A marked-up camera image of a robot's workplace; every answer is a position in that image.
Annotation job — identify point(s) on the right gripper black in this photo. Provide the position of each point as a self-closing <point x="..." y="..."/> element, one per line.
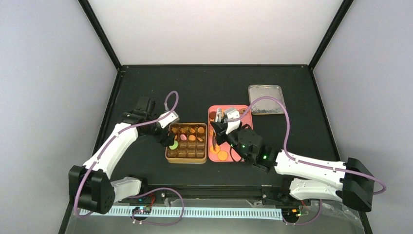
<point x="219" y="127"/>

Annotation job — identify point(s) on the green round cookie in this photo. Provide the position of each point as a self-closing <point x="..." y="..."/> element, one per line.
<point x="174" y="146"/>

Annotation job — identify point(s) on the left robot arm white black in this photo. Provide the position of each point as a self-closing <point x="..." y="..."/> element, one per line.
<point x="90" y="185"/>

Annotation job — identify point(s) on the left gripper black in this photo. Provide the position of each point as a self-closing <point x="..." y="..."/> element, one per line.
<point x="167" y="139"/>

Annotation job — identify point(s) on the white slotted cable duct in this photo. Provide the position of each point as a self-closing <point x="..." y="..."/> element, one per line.
<point x="202" y="212"/>

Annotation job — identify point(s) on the silver tin lid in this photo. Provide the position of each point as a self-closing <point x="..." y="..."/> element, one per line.
<point x="265" y="106"/>

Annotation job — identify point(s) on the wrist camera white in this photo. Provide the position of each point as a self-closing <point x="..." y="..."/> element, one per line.
<point x="232" y="120"/>
<point x="167" y="118"/>

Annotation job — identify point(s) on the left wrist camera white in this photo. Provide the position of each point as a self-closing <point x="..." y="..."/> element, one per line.
<point x="167" y="118"/>

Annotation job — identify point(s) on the pink round cookie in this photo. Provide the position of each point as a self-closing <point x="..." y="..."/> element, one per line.
<point x="183" y="137"/>

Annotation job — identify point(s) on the pink plastic tray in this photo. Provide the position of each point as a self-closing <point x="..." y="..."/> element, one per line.
<point x="235" y="153"/>

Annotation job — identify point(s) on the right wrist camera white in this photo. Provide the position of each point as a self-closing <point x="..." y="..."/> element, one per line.
<point x="232" y="120"/>

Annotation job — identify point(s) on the gold cookie tin box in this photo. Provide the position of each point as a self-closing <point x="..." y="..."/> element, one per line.
<point x="194" y="149"/>

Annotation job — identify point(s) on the black front rail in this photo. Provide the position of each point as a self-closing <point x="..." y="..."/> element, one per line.
<point x="277" y="196"/>

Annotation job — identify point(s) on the left circuit board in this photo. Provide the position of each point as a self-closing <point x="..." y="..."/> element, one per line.
<point x="141" y="210"/>

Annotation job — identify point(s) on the round golden cookie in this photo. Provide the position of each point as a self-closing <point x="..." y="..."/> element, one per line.
<point x="222" y="155"/>

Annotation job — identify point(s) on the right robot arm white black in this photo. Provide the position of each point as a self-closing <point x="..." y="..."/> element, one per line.
<point x="350" y="182"/>

